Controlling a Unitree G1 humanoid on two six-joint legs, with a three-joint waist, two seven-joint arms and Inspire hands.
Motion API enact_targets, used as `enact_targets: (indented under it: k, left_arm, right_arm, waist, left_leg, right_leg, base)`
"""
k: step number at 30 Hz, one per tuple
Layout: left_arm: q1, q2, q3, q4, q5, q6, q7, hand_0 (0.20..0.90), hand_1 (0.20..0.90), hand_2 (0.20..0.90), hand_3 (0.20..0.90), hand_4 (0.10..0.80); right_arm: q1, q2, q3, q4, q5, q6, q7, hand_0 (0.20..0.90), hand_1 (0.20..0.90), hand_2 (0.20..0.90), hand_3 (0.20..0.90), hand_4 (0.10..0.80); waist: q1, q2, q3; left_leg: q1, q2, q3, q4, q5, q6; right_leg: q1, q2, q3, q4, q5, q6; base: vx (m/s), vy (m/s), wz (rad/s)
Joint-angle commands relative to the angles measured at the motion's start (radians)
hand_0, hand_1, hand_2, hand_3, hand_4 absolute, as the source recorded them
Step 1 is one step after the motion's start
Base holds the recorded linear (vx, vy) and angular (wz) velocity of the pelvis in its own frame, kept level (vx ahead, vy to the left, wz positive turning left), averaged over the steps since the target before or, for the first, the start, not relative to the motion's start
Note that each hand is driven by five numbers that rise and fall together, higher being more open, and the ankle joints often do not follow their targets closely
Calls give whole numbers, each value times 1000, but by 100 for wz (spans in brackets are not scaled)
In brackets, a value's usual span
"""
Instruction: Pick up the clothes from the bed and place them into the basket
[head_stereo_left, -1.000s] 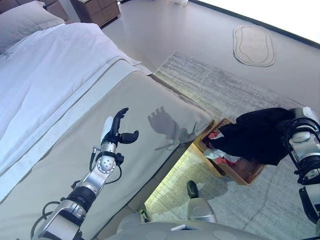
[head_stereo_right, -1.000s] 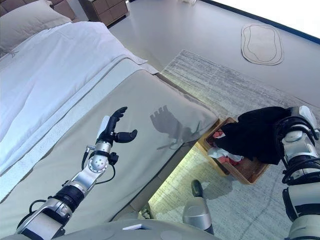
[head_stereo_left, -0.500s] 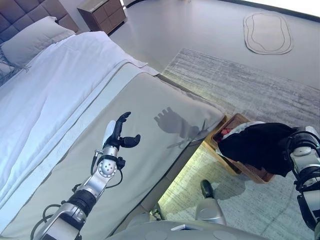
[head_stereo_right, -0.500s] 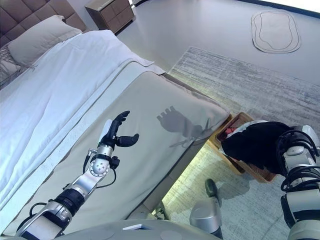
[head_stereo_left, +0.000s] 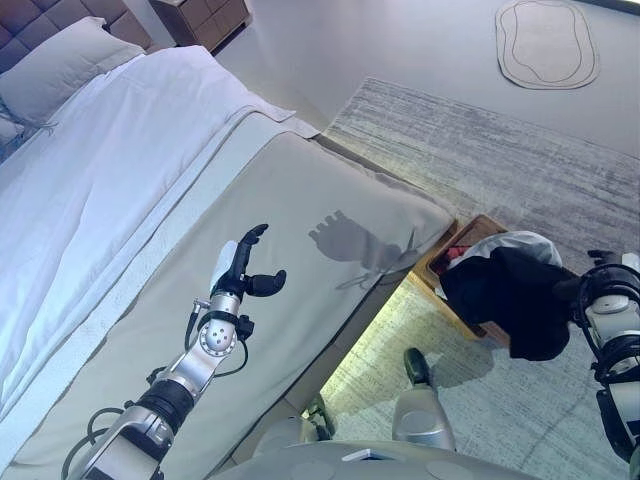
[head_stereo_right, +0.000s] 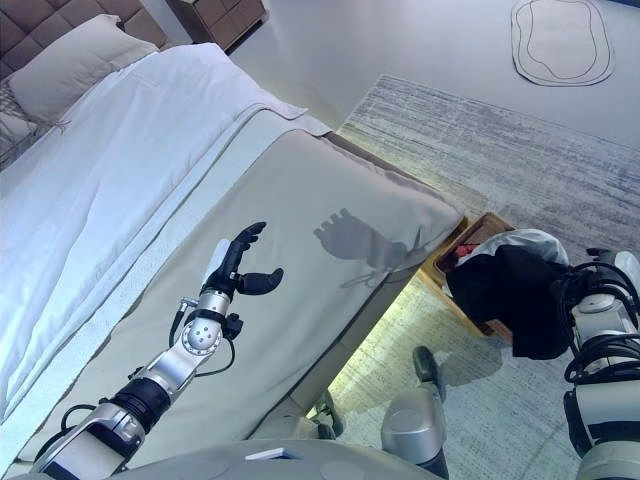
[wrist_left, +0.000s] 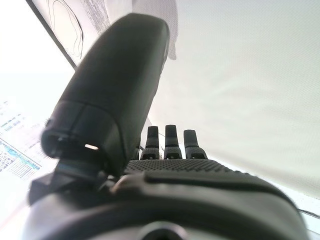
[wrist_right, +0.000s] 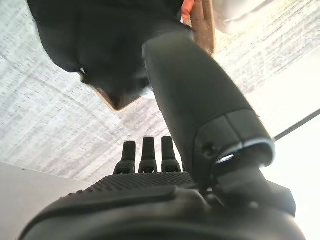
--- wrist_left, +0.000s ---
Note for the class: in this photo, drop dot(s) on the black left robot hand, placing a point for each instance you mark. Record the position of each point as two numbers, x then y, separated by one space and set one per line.
115 82

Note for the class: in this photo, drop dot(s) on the beige bed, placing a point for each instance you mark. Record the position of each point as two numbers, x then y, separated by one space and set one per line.
237 87

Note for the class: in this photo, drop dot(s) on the grey striped rug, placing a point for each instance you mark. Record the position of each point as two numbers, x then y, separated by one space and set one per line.
97 15

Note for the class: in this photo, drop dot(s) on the oval grey floor mat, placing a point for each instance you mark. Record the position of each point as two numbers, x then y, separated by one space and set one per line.
63 22

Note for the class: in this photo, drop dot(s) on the dark window frame rail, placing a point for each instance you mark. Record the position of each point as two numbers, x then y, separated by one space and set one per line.
52 37

